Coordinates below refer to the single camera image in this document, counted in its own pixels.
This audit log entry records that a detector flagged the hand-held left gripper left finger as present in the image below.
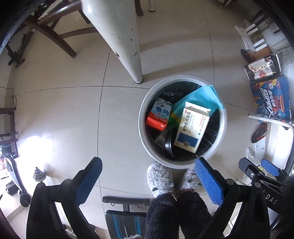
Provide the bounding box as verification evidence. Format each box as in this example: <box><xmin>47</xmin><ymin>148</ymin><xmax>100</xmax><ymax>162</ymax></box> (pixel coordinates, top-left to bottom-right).
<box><xmin>26</xmin><ymin>157</ymin><xmax>103</xmax><ymax>239</ymax></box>

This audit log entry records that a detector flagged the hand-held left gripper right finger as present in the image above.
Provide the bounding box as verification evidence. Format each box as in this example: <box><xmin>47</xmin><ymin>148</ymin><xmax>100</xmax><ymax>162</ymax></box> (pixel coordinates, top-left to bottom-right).
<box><xmin>195</xmin><ymin>157</ymin><xmax>270</xmax><ymax>239</ymax></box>

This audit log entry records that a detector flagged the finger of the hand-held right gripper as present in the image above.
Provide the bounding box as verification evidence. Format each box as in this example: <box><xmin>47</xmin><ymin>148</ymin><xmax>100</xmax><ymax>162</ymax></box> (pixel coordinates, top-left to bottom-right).
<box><xmin>261</xmin><ymin>159</ymin><xmax>293</xmax><ymax>182</ymax></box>
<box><xmin>238</xmin><ymin>157</ymin><xmax>285</xmax><ymax>185</ymax></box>

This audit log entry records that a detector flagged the black round lid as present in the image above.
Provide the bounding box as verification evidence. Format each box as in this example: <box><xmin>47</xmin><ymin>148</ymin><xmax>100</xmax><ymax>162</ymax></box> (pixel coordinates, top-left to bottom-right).
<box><xmin>164</xmin><ymin>129</ymin><xmax>178</xmax><ymax>159</ymax></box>

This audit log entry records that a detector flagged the white blue medicine box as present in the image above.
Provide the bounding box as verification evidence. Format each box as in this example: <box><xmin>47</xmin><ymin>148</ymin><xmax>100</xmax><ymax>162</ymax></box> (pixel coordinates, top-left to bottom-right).
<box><xmin>173</xmin><ymin>101</ymin><xmax>212</xmax><ymax>154</ymax></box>

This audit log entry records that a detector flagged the white trash bin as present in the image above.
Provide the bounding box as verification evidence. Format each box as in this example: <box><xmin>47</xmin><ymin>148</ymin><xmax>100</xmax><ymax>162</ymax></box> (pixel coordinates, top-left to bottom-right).
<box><xmin>138</xmin><ymin>74</ymin><xmax>228</xmax><ymax>169</ymax></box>

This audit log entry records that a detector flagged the small blue red milk carton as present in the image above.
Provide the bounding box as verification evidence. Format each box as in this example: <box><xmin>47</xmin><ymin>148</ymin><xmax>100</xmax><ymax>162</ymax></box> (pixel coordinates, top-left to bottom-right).
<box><xmin>145</xmin><ymin>97</ymin><xmax>173</xmax><ymax>131</ymax></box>

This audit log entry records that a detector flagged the green blue rice bag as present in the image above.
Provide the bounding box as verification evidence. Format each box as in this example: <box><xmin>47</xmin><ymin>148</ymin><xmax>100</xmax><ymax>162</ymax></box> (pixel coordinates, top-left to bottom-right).
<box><xmin>166</xmin><ymin>85</ymin><xmax>226</xmax><ymax>131</ymax></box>

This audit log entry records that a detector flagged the person's right grey slipper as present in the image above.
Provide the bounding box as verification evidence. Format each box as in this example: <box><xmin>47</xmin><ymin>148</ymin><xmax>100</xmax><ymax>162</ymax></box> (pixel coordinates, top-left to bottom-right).
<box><xmin>176</xmin><ymin>168</ymin><xmax>202</xmax><ymax>196</ymax></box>

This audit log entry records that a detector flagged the person's grey slipper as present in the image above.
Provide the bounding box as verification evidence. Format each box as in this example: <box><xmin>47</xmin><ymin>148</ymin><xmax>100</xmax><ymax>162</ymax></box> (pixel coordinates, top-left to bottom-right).
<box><xmin>176</xmin><ymin>168</ymin><xmax>202</xmax><ymax>196</ymax></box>
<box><xmin>147</xmin><ymin>161</ymin><xmax>175</xmax><ymax>198</ymax></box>

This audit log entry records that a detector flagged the person's right leg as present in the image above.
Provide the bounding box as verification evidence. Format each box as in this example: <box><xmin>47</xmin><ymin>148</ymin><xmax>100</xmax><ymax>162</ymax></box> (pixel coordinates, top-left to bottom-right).
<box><xmin>176</xmin><ymin>191</ymin><xmax>213</xmax><ymax>239</ymax></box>

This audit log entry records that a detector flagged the person's leg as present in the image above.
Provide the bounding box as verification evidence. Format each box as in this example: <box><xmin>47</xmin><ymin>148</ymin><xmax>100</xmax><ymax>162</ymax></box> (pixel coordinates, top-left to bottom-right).
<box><xmin>145</xmin><ymin>192</ymin><xmax>178</xmax><ymax>239</ymax></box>
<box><xmin>176</xmin><ymin>191</ymin><xmax>213</xmax><ymax>239</ymax></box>

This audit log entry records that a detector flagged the red black shoe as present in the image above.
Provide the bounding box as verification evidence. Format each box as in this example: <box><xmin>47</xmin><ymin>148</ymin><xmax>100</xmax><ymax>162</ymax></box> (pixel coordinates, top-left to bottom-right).
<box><xmin>251</xmin><ymin>121</ymin><xmax>269</xmax><ymax>144</ymax></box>

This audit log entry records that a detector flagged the person's left grey slipper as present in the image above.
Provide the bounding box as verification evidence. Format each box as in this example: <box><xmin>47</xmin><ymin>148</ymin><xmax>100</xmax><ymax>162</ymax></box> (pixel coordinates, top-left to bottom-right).
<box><xmin>147</xmin><ymin>161</ymin><xmax>175</xmax><ymax>198</ymax></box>

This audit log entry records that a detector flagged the person's left leg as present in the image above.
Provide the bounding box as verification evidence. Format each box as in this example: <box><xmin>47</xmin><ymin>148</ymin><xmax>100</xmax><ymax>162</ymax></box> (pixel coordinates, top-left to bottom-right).
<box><xmin>145</xmin><ymin>192</ymin><xmax>178</xmax><ymax>239</ymax></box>

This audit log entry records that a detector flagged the comic printed box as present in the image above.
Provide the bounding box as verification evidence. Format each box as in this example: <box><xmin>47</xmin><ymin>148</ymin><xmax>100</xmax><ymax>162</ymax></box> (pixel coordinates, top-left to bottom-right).
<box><xmin>250</xmin><ymin>77</ymin><xmax>292</xmax><ymax>123</ymax></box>

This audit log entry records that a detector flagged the white black wheeled scooter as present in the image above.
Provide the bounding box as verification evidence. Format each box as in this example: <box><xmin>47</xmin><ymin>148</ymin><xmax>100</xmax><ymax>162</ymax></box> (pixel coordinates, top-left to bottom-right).
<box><xmin>0</xmin><ymin>156</ymin><xmax>31</xmax><ymax>208</ymax></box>

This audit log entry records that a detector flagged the black metal rack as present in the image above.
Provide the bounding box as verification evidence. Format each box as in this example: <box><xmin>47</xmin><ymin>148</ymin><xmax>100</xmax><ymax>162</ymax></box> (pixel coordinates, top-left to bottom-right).
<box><xmin>0</xmin><ymin>108</ymin><xmax>19</xmax><ymax>159</ymax></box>

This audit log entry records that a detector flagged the black white printed box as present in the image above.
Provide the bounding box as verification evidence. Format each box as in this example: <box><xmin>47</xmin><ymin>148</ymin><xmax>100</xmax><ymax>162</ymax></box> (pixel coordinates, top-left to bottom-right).
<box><xmin>244</xmin><ymin>55</ymin><xmax>285</xmax><ymax>81</ymax></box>

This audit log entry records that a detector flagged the brown shoe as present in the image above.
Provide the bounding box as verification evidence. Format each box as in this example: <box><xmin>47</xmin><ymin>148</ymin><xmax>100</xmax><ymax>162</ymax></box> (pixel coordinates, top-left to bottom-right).
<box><xmin>240</xmin><ymin>49</ymin><xmax>259</xmax><ymax>63</ymax></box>

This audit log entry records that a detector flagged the white plastic bag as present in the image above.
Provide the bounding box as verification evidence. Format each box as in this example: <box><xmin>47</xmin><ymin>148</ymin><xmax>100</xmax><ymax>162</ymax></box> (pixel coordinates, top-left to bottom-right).
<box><xmin>234</xmin><ymin>25</ymin><xmax>256</xmax><ymax>52</ymax></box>

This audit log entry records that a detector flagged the black wheeled stand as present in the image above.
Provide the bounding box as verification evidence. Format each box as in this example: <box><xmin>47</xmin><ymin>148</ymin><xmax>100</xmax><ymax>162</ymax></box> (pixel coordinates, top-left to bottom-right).
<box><xmin>5</xmin><ymin>31</ymin><xmax>34</xmax><ymax>68</ymax></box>

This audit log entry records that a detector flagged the dark wooden chair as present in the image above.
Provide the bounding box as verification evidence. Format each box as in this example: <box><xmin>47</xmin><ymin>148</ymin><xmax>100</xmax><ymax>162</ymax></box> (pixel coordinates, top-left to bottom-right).
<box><xmin>23</xmin><ymin>0</ymin><xmax>98</xmax><ymax>59</ymax></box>

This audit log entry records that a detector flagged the white metal chair frame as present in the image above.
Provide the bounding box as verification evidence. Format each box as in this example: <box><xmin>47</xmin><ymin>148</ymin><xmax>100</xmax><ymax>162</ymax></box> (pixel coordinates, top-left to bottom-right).
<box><xmin>248</xmin><ymin>114</ymin><xmax>294</xmax><ymax>131</ymax></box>

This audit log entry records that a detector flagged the black cable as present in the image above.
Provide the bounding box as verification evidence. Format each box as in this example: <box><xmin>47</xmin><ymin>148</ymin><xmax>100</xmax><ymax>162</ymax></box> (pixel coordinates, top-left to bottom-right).
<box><xmin>0</xmin><ymin>86</ymin><xmax>17</xmax><ymax>108</ymax></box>

